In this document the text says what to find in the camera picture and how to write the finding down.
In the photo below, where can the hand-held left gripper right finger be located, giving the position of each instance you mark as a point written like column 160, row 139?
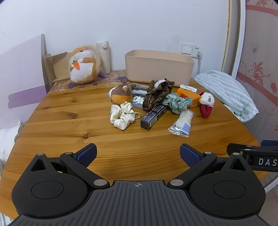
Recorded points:
column 189, row 155

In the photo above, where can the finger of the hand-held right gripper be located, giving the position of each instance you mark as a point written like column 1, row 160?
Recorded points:
column 269, row 143
column 235, row 148

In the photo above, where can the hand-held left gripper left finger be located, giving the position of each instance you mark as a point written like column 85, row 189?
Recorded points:
column 88, row 155

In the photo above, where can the clear plastic packet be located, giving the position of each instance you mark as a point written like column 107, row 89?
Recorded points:
column 182, row 122

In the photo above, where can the cream scrunchie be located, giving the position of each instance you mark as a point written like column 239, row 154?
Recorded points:
column 121, row 117

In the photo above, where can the long black cosmetic box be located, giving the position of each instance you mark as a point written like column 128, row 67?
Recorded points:
column 152, row 118

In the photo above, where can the green plaid scrunchie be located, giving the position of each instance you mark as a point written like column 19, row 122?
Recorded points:
column 176, row 102

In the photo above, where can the white and red doll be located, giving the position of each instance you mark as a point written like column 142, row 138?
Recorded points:
column 207, row 100

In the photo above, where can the orange bottle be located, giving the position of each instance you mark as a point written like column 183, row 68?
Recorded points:
column 191, row 96

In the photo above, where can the gold keyring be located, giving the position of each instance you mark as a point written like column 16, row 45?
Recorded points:
column 136, row 113

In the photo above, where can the blue white patterned box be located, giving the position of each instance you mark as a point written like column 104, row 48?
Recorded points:
column 138, row 100
column 189, row 87

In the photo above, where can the brown plaid scrunchie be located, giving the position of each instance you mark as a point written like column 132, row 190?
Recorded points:
column 155, row 95

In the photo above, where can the small brown fox plush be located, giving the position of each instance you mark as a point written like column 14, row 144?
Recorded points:
column 120, row 93

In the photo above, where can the brown cream furry hair clip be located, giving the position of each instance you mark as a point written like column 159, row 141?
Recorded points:
column 157, row 83

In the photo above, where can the beige plastic container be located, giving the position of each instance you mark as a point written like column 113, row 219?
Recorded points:
column 158, row 67

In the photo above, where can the striped light green blanket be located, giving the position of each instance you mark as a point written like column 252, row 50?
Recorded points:
column 225, row 89

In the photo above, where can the grey cloth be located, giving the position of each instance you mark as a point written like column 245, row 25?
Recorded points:
column 20, row 129

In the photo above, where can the pink floral bed headboard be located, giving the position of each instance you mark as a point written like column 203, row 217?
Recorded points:
column 256, row 65

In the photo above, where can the white printed bedding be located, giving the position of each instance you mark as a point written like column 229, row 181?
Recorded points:
column 6, row 139

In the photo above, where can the orange white hamster plush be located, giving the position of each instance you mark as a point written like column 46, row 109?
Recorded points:
column 83, row 69

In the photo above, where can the open cardboard box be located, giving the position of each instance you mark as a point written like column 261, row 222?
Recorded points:
column 59, row 69

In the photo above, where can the white bottle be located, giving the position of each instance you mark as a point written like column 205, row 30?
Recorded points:
column 105, row 56

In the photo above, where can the white and purple board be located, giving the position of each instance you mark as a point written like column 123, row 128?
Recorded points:
column 21, row 71

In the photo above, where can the white wall switch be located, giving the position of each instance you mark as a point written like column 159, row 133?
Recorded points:
column 186, row 49

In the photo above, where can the white wall socket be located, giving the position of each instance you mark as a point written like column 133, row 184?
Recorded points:
column 196, row 49

